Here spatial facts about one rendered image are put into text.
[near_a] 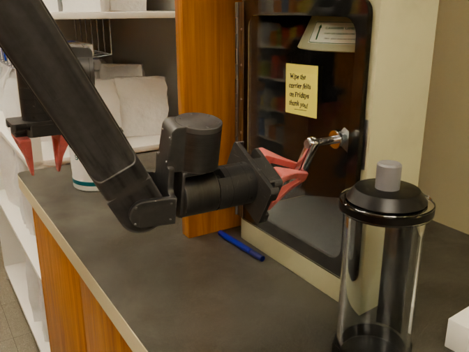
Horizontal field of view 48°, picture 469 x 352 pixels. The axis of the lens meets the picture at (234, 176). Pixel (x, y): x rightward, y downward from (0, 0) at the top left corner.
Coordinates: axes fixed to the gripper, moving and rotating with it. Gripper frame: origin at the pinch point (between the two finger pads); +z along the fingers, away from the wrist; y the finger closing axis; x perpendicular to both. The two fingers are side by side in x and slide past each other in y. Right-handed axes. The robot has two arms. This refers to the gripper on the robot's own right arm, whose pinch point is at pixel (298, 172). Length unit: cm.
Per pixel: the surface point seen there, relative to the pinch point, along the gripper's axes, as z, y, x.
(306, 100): 4.3, 8.2, -6.4
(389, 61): 7.8, 0.4, -17.9
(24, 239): -15, 101, 126
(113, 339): -20.6, 6.0, 43.5
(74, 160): -13, 56, 44
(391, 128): 9.4, -3.7, -9.9
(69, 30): 28, 197, 90
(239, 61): 4.4, 26.8, -1.5
